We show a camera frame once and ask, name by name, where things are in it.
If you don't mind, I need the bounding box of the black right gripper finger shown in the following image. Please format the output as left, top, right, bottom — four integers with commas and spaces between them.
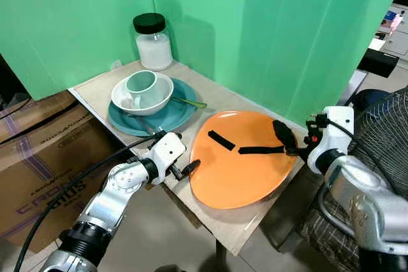
238, 145, 298, 157
272, 119, 299, 153

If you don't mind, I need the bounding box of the orange plate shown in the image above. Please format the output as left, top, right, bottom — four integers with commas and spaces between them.
189, 110, 305, 210

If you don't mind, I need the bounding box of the short black flat strip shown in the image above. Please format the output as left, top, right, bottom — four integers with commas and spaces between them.
207, 130, 237, 152

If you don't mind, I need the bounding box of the teal plate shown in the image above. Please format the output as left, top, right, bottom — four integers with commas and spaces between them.
107, 77, 198, 138

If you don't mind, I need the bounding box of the green spoon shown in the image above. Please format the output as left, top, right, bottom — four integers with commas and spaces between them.
171, 96, 208, 110

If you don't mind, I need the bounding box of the white bowl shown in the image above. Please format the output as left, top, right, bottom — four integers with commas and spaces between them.
111, 71, 175, 117

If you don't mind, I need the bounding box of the pale green mug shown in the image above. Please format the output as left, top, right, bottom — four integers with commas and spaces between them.
125, 70, 159, 110

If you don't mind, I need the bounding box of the wide green backdrop panel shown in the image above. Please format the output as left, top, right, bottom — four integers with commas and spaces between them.
148, 0, 408, 127

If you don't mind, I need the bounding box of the plaid fabric seat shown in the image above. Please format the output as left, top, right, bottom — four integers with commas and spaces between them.
300, 183, 365, 272

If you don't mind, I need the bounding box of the black flat device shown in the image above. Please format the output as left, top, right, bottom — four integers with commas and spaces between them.
356, 48, 401, 80

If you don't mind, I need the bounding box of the glass jar with black lid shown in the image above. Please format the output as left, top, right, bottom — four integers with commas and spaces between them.
133, 13, 174, 71

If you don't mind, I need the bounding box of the printed cardboard box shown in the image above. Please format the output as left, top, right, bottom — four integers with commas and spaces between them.
0, 90, 138, 255

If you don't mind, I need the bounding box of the white drawer cabinet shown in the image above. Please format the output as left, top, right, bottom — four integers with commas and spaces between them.
379, 2, 408, 62

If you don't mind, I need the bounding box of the narrow green backdrop panel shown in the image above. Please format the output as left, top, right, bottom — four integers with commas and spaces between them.
0, 0, 154, 101

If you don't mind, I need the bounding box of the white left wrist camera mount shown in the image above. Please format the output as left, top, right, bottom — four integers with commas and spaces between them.
148, 132, 187, 181

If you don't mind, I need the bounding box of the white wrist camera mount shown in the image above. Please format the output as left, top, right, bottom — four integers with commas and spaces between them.
148, 132, 187, 181
309, 106, 355, 174

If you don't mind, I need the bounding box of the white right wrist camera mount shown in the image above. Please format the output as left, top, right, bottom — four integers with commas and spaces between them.
309, 106, 355, 174

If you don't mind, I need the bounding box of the black wire-cage fan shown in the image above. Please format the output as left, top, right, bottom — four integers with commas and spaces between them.
347, 87, 408, 204

